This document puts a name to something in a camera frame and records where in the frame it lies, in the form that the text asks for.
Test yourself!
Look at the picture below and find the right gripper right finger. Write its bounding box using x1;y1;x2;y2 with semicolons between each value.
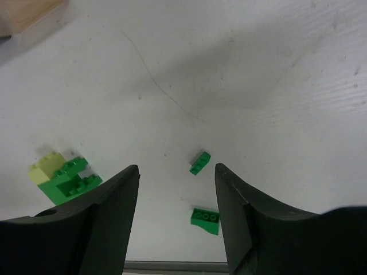
215;163;366;274

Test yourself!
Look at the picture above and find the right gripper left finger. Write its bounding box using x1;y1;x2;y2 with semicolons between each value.
1;165;140;274

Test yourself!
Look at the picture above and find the green lego slope brick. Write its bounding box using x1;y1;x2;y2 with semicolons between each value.
190;208;220;235

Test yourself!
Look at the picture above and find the green yellow lego cluster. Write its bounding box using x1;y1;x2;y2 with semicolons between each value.
28;152;103;205

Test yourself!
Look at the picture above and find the small green lego plate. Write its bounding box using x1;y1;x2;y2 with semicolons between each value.
190;151;211;175

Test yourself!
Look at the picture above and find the light wooden container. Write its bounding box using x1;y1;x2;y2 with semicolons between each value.
1;0;66;39

